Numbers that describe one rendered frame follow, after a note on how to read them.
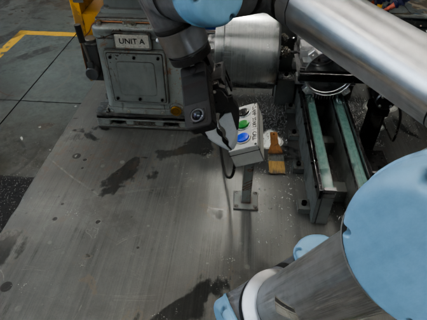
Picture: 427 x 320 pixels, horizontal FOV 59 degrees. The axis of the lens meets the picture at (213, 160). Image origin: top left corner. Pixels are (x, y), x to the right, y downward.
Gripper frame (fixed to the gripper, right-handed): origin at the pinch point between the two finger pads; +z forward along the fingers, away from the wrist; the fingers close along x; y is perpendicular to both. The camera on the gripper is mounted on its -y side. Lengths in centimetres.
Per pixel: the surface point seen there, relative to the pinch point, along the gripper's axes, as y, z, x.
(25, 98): 183, 47, 193
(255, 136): 11.5, 8.0, -2.9
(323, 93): 53, 29, -20
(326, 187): 11.2, 28.4, -14.8
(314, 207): 10.4, 34.0, -10.7
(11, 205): 75, 61, 154
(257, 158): 8.5, 11.7, -2.1
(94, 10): 60, -18, 40
